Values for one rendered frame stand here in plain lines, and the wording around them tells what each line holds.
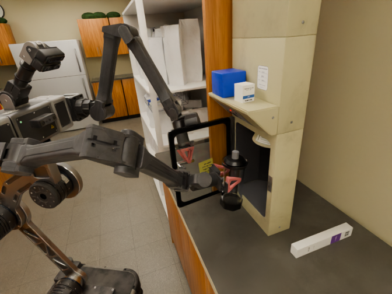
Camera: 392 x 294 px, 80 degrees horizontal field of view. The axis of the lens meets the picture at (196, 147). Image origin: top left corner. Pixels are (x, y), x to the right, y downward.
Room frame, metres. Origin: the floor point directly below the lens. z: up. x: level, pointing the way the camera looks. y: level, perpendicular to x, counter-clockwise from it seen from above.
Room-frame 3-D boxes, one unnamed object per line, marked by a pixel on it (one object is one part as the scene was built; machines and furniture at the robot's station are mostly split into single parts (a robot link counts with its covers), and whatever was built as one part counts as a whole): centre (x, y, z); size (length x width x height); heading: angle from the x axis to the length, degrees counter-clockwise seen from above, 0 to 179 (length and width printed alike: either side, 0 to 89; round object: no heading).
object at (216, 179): (0.81, -0.05, 1.19); 0.10 x 0.07 x 0.07; 21
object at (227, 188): (0.80, -0.13, 1.18); 0.09 x 0.07 x 0.07; 111
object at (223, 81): (0.93, -0.15, 1.56); 0.10 x 0.10 x 0.09; 18
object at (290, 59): (0.91, -0.35, 1.33); 0.32 x 0.25 x 0.77; 18
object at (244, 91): (0.82, -0.18, 1.54); 0.05 x 0.05 x 0.06; 24
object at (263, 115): (0.86, -0.17, 1.46); 0.32 x 0.11 x 0.10; 18
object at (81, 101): (1.14, 0.53, 1.45); 0.09 x 0.08 x 0.12; 169
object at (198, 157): (0.95, -0.03, 1.19); 0.30 x 0.01 x 0.40; 114
